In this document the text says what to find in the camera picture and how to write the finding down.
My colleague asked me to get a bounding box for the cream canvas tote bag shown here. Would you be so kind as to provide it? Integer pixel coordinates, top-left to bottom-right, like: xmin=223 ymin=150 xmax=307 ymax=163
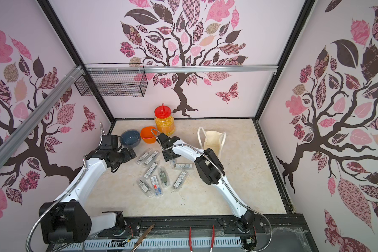
xmin=197 ymin=127 xmax=226 ymax=159

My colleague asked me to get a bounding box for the green compass set case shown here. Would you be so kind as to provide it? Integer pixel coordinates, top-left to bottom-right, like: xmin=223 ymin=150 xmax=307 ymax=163
xmin=159 ymin=167 xmax=170 ymax=188

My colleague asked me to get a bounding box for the blue red compass set case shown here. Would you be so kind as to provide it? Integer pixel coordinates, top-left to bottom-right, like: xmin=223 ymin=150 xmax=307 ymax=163
xmin=150 ymin=175 xmax=163 ymax=198

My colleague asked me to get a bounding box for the red lid yellow candy jar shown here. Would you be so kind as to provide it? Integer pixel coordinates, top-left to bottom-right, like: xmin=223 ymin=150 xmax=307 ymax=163
xmin=154 ymin=104 xmax=175 ymax=136

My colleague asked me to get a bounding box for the orange plastic bowl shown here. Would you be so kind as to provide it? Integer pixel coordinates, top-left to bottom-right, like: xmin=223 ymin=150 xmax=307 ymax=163
xmin=140 ymin=127 xmax=157 ymax=144

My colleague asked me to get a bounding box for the blue grey bowl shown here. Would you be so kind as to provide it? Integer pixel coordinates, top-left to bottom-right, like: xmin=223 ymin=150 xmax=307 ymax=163
xmin=120 ymin=130 xmax=141 ymax=148

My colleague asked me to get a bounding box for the brown flat stick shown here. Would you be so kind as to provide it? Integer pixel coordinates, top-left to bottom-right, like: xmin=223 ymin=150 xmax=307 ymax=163
xmin=131 ymin=224 xmax=155 ymax=252

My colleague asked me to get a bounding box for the black wire basket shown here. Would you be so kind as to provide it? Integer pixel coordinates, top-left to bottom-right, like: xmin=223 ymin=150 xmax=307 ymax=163
xmin=74 ymin=64 xmax=148 ymax=97

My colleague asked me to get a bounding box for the aluminium rail back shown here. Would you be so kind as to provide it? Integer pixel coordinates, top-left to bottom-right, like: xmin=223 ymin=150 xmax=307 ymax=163
xmin=86 ymin=65 xmax=278 ymax=74

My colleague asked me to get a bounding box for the aluminium rail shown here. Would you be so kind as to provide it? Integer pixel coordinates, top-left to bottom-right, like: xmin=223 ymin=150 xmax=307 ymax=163
xmin=86 ymin=65 xmax=278 ymax=74
xmin=0 ymin=66 xmax=83 ymax=169

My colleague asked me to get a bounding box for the aluminium rail left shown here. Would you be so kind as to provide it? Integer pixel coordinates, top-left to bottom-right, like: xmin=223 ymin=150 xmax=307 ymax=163
xmin=0 ymin=66 xmax=83 ymax=169

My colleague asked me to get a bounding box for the white slotted cable duct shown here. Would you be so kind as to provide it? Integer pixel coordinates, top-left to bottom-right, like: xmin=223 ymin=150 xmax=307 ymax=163
xmin=63 ymin=237 xmax=242 ymax=252

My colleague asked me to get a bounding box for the black left corner post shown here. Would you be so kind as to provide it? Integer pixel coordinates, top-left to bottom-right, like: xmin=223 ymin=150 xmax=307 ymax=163
xmin=37 ymin=0 xmax=115 ymax=124

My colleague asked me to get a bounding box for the black corner frame post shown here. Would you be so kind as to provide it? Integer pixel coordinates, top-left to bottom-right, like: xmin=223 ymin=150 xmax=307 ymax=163
xmin=254 ymin=0 xmax=316 ymax=121

